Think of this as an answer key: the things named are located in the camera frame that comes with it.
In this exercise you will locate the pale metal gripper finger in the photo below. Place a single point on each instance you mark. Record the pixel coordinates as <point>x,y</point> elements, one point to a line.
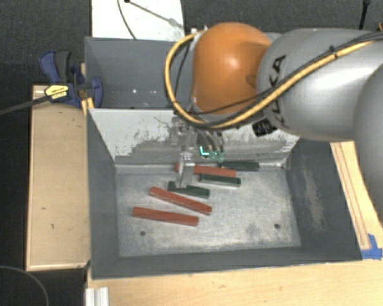
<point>187,172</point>

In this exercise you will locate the dark green flat block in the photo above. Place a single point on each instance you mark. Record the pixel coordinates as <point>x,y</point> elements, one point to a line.
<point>240,165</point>
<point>220,180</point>
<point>194,190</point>

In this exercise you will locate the red-brown flat block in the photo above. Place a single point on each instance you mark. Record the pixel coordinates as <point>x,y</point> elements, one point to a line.
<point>164,216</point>
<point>180,200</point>
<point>214,171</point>

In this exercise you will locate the grey metal bin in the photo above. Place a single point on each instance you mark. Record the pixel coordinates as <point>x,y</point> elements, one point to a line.
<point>242,215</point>

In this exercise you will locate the pale wood flat board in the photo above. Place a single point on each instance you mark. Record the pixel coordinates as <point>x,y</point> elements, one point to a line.
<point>59,186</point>

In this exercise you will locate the black cylinder on white bracket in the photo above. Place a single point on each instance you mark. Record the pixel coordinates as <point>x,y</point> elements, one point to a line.
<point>263,128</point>

